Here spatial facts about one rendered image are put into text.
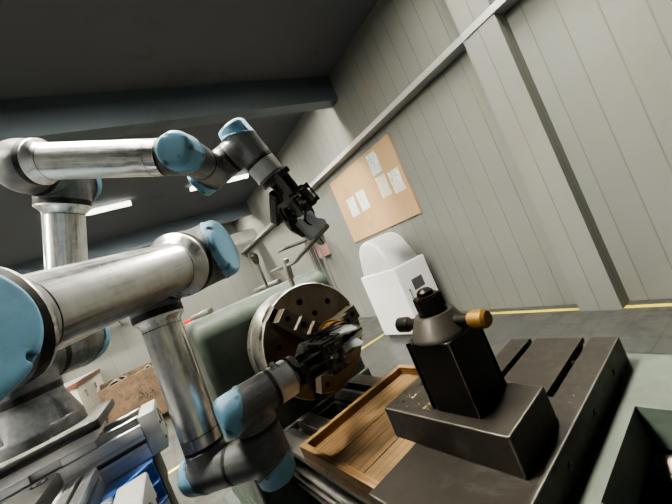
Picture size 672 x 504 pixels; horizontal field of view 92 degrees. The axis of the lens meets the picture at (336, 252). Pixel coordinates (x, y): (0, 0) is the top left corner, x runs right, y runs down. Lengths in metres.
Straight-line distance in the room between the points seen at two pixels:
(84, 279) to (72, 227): 0.58
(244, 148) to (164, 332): 0.43
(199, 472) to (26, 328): 0.48
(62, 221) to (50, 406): 0.41
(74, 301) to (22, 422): 0.52
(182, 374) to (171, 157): 0.41
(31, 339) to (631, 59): 3.20
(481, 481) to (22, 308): 0.48
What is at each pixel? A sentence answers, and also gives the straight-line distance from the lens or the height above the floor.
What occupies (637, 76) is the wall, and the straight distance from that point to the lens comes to 3.16.
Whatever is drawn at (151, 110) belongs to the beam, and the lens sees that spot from 4.15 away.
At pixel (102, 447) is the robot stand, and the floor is 1.10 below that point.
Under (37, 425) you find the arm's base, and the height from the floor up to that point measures 1.20.
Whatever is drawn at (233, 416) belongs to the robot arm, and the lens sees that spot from 0.65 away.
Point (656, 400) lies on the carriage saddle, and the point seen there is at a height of 0.93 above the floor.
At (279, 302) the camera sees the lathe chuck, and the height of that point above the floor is 1.22.
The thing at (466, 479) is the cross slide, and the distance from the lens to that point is 0.49.
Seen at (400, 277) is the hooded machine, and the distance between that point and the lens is 3.80.
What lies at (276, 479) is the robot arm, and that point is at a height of 0.95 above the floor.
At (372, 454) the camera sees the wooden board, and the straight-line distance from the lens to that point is 0.75.
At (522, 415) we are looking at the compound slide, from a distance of 0.47.
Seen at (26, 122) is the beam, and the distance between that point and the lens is 4.12.
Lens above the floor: 1.27
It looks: 1 degrees up
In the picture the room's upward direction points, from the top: 23 degrees counter-clockwise
